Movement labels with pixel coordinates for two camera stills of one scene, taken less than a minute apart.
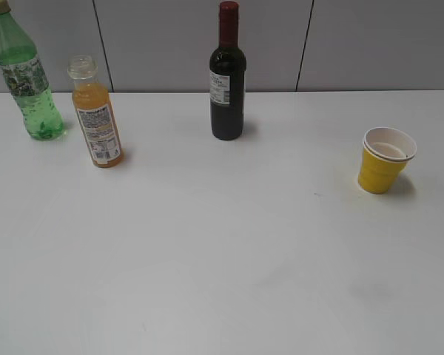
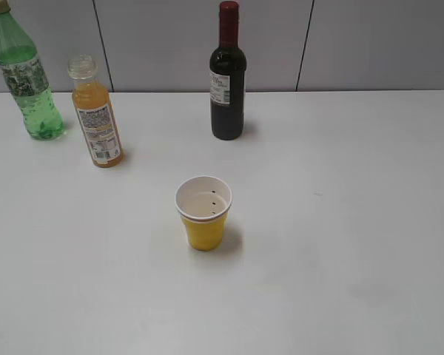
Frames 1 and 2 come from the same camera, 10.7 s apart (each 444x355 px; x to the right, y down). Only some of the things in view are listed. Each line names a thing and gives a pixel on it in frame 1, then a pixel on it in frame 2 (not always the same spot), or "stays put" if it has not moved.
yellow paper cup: [385, 152] -> [203, 203]
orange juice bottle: [95, 113] stays put
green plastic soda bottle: [15, 46] stays put
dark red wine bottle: [227, 75] stays put
